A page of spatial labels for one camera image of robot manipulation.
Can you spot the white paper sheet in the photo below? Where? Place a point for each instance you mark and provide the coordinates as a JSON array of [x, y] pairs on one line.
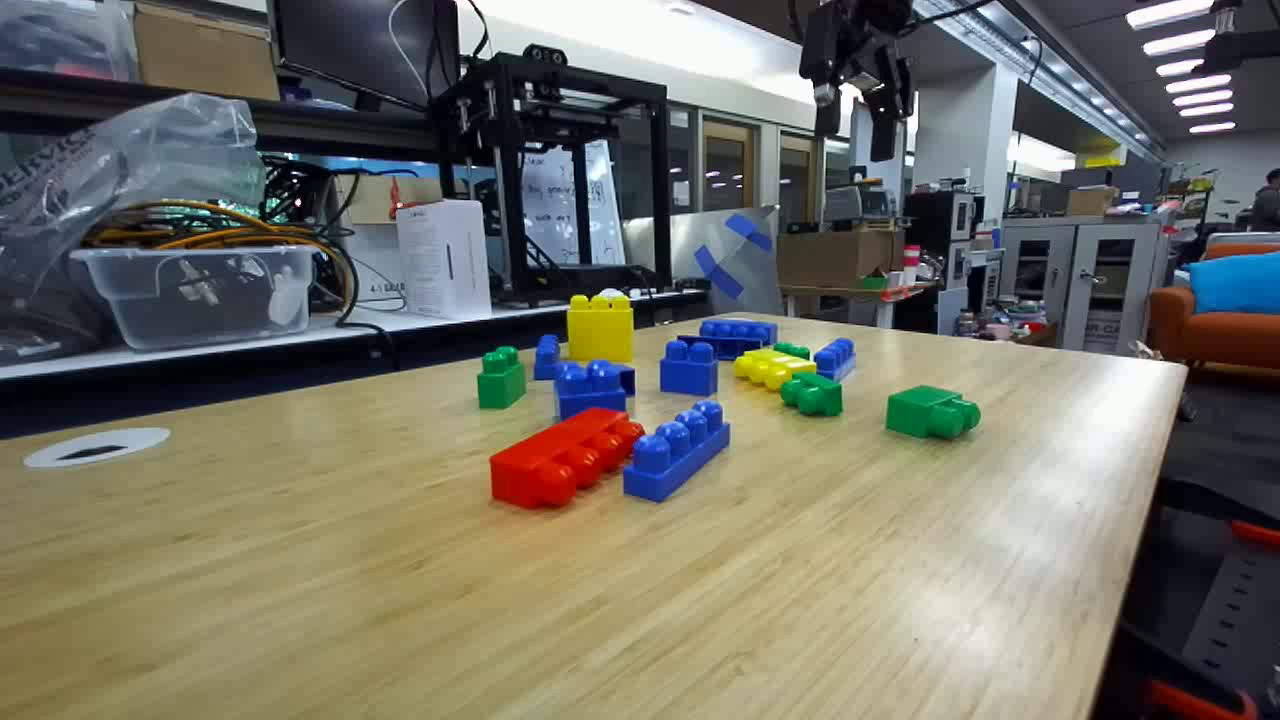
[[552, 202]]

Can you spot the white round disc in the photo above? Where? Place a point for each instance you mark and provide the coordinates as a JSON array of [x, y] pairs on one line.
[[133, 443]]

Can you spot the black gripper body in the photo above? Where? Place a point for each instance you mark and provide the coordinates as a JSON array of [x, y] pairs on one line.
[[847, 33]]

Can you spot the white carton box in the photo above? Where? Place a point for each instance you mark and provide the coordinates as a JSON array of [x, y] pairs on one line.
[[444, 263]]

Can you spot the small blue toy block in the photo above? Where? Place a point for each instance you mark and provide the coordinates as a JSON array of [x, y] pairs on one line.
[[837, 358], [545, 358]]

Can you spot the dark plastic-wrapped item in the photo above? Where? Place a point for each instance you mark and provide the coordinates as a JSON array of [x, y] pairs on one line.
[[65, 33]]

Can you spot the flat blue toy block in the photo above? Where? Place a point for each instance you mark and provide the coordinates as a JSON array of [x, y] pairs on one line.
[[741, 335]]

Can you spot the white-topped side bench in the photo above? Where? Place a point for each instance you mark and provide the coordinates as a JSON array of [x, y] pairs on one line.
[[200, 385]]

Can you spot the ceiling light panel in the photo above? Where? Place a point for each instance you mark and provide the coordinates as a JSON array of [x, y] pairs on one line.
[[1215, 131], [1205, 97], [1175, 13], [1180, 66], [1203, 85], [1205, 115], [1180, 42]]

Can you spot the black chair with red trim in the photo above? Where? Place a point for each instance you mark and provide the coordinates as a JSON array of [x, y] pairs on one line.
[[1243, 613]]

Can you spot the black shelf board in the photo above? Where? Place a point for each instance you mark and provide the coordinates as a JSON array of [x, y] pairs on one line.
[[335, 124]]

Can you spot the cardboard box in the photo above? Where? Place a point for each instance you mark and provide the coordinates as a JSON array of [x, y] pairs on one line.
[[840, 259], [205, 52]]

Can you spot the grey glass-door cabinet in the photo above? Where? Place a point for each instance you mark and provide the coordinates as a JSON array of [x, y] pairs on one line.
[[1064, 287]]

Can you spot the orange sofa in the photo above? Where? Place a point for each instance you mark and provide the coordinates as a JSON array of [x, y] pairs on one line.
[[1215, 341]]

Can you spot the small green toy block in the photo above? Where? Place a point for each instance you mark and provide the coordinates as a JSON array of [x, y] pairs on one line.
[[794, 348]]

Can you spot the long blue toy block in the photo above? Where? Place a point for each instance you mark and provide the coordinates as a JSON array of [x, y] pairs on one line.
[[674, 455]]

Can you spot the blue four-stud toy block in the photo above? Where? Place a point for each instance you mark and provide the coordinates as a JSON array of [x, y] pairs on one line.
[[585, 394]]

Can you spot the black monitor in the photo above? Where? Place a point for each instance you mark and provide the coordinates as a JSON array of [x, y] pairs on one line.
[[363, 44]]

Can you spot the blue cushion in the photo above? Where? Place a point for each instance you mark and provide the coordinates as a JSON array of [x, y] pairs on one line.
[[1243, 287]]

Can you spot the red long toy block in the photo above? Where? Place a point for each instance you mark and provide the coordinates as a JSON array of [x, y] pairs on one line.
[[560, 462]]

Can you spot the black equipment rack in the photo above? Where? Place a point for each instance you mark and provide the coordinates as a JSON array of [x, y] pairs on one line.
[[941, 224]]

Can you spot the clear plastic bag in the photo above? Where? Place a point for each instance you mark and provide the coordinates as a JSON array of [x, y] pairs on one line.
[[133, 163]]

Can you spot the clear panel with blue tape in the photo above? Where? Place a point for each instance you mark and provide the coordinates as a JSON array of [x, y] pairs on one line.
[[726, 263]]

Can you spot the clear plastic bin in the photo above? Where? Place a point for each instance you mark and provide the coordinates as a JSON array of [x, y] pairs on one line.
[[200, 301]]

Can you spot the tall yellow toy block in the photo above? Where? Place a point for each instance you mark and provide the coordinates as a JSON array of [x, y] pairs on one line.
[[601, 335]]

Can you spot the long yellow toy block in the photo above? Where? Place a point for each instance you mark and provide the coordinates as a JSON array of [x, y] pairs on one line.
[[768, 368]]

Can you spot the blue two-stud toy block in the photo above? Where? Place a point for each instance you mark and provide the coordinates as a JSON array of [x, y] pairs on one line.
[[629, 382], [691, 368]]

